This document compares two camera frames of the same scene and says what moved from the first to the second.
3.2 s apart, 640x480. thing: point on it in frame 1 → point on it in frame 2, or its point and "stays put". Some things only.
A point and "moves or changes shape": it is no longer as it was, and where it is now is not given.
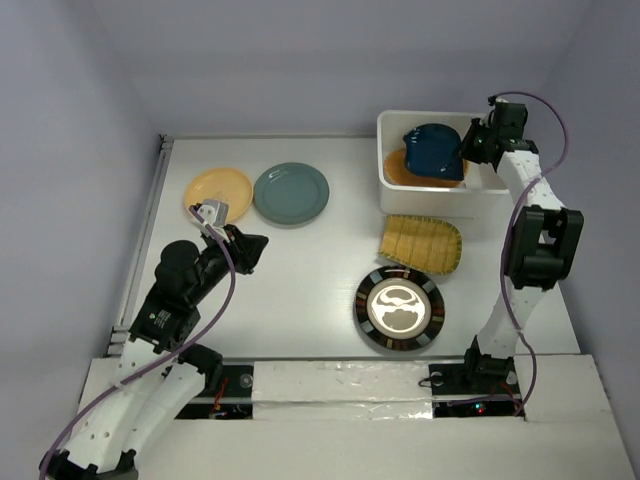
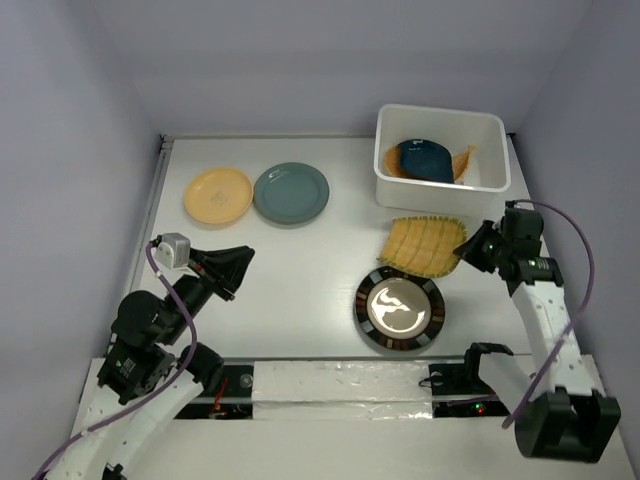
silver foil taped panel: x=341 y=389 stays put
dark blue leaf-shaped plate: x=434 y=149 moves or changes shape
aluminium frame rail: x=118 y=344 stays put
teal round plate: x=290 y=194 stays put
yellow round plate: x=224 y=185 stays put
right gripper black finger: x=478 y=143 → x=484 y=249
